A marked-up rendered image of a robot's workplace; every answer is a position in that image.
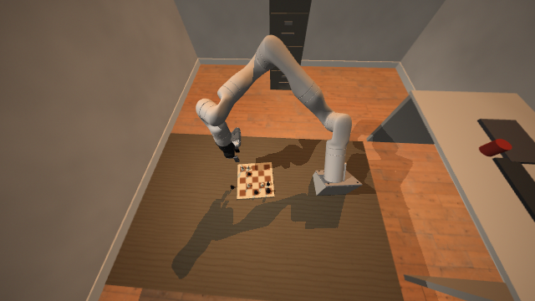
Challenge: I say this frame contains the chessboard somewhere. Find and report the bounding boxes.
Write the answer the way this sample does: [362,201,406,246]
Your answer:
[237,162,274,199]

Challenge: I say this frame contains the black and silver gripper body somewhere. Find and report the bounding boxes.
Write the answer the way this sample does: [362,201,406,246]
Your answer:
[213,127,241,158]

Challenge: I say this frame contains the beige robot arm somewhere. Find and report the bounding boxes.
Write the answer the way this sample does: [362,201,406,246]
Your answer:
[196,35,352,183]

